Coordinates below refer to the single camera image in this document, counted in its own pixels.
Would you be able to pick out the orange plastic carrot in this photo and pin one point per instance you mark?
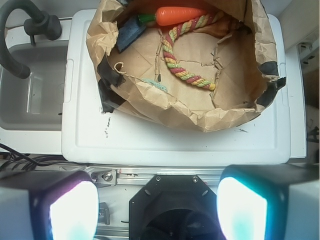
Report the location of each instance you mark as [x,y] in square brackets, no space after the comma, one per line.
[170,15]

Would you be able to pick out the black curved faucet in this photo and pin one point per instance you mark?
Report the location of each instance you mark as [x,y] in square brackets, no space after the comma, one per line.
[39,22]

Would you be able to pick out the multicolour braided rope toy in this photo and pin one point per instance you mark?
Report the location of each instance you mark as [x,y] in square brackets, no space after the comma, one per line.
[183,50]

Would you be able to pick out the grey sink basin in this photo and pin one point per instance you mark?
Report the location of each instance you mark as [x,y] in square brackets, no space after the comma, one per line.
[35,103]

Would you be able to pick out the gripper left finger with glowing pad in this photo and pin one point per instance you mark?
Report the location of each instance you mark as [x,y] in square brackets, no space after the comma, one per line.
[48,205]

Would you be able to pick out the aluminium frame rail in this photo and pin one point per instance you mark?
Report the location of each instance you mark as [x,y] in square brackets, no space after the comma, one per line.
[111,175]

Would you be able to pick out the small teal knitted strip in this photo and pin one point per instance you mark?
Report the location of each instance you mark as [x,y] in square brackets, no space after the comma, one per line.
[155,84]

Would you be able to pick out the brown paper bag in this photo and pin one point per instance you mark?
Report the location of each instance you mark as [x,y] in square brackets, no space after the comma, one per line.
[244,66]

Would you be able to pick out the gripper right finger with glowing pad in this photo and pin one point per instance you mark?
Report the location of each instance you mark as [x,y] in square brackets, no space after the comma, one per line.
[269,202]

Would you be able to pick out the blue cloth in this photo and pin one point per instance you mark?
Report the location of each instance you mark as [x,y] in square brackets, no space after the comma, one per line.
[129,33]

